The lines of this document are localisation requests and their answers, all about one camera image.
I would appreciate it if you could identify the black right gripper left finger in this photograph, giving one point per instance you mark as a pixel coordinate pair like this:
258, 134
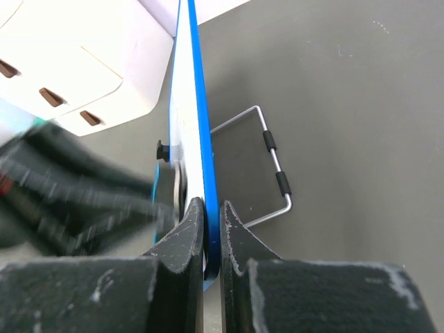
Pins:
161, 291

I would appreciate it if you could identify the metal whiteboard stand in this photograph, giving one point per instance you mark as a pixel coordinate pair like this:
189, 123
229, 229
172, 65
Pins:
271, 147

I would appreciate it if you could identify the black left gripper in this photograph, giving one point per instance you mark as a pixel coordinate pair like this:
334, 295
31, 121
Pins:
69, 202

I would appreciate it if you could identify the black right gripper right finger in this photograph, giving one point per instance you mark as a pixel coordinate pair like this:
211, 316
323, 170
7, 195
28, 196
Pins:
261, 292

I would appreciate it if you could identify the blue framed whiteboard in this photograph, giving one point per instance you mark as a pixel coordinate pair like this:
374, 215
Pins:
186, 164

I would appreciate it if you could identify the white stacked drawer unit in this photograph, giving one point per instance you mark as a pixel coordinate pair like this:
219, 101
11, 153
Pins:
87, 65

